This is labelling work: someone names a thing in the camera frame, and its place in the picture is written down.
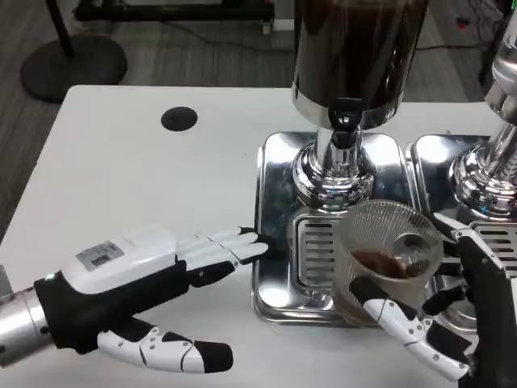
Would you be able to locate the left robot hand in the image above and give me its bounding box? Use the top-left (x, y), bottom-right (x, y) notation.
top-left (32, 224), bottom-right (270, 375)

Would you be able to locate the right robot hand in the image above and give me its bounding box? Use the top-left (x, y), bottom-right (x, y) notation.
top-left (349, 212), bottom-right (517, 388)

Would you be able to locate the clear ribbed glass cup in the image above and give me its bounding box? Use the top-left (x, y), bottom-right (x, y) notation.
top-left (334, 199), bottom-right (445, 327)

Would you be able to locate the steel drip grid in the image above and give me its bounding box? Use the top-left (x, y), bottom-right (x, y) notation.
top-left (472, 224), bottom-right (517, 276)
top-left (291, 213), bottom-right (349, 290)

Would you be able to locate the chrome drink dispenser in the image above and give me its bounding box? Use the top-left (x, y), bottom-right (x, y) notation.
top-left (448, 0), bottom-right (517, 223)

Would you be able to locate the steel drip tray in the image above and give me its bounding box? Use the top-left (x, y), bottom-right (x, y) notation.
top-left (250, 131), bottom-right (425, 325)
top-left (407, 135), bottom-right (517, 332)

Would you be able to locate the black round stand base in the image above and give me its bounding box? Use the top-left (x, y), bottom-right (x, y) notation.
top-left (19, 34), bottom-right (128, 104)

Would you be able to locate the black stand pole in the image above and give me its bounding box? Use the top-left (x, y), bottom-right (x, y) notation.
top-left (44, 0), bottom-right (76, 57)

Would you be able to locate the drink dispenser with dark liquid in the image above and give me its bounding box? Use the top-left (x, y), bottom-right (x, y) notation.
top-left (291, 0), bottom-right (429, 214)

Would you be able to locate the black round cable grommet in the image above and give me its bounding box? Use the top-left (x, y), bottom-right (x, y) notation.
top-left (160, 106), bottom-right (199, 132)

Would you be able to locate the black floor cable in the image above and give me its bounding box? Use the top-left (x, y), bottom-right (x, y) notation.
top-left (415, 38), bottom-right (496, 53)

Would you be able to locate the black metal frame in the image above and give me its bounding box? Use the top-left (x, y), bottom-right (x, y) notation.
top-left (74, 0), bottom-right (275, 36)

